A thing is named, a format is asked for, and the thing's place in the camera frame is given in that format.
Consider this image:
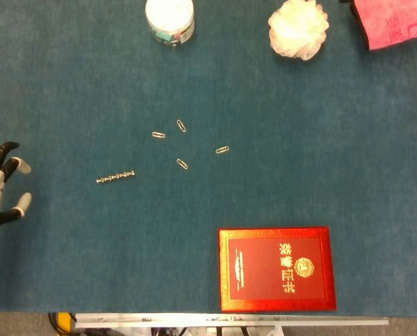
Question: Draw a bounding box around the aluminium frame rail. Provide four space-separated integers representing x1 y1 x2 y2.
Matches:
74 312 390 329

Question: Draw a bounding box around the white round jar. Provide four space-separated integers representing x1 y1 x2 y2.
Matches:
145 0 196 48

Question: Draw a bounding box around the blue felt table cover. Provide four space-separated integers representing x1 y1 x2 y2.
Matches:
0 0 417 314

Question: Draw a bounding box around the red gold certificate folder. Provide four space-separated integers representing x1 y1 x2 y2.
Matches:
218 226 338 313

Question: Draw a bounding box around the silver bead chain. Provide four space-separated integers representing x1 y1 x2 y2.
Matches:
96 169 136 185

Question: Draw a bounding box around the pink towel with black trim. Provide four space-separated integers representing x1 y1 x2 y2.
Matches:
339 0 417 51

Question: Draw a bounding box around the white mesh bath pouf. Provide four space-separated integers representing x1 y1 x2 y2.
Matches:
267 0 330 62

